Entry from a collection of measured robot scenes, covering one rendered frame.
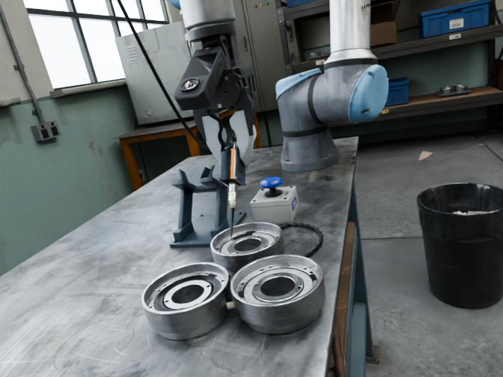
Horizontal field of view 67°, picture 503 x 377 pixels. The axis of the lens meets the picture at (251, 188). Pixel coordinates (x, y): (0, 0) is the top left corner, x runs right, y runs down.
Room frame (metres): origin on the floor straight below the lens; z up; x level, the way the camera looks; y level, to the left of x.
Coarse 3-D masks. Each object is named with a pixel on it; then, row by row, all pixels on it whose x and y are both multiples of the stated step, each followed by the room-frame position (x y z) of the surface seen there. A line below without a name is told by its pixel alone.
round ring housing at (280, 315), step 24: (264, 264) 0.43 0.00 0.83; (288, 264) 0.42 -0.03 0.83; (312, 264) 0.40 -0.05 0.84; (240, 288) 0.39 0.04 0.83; (264, 288) 0.39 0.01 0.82; (288, 288) 0.39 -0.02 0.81; (312, 288) 0.34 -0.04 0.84; (240, 312) 0.35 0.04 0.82; (264, 312) 0.33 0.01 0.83; (288, 312) 0.33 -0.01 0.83; (312, 312) 0.33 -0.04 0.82
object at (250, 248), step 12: (228, 228) 0.54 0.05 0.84; (240, 228) 0.55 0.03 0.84; (252, 228) 0.55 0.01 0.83; (264, 228) 0.54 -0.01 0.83; (276, 228) 0.52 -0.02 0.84; (216, 240) 0.52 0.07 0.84; (228, 240) 0.53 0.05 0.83; (240, 240) 0.52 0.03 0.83; (252, 240) 0.52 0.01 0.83; (264, 240) 0.50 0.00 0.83; (276, 240) 0.47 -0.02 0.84; (216, 252) 0.47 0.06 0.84; (240, 252) 0.48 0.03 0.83; (252, 252) 0.45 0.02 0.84; (264, 252) 0.45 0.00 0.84; (276, 252) 0.46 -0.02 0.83; (228, 264) 0.46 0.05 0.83; (240, 264) 0.45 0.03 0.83
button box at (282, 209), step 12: (264, 192) 0.67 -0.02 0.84; (276, 192) 0.64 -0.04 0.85; (288, 192) 0.64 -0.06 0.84; (252, 204) 0.63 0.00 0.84; (264, 204) 0.62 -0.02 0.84; (276, 204) 0.61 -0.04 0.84; (288, 204) 0.60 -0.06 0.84; (264, 216) 0.62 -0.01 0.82; (276, 216) 0.61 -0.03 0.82; (288, 216) 0.61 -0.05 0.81
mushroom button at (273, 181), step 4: (264, 180) 0.65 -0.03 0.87; (268, 180) 0.64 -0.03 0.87; (272, 180) 0.64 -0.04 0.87; (276, 180) 0.64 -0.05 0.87; (280, 180) 0.64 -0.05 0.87; (260, 184) 0.64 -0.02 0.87; (264, 184) 0.64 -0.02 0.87; (268, 184) 0.63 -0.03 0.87; (272, 184) 0.63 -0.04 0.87; (276, 184) 0.63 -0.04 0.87; (280, 184) 0.63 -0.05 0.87; (272, 188) 0.64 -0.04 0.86; (272, 192) 0.64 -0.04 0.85
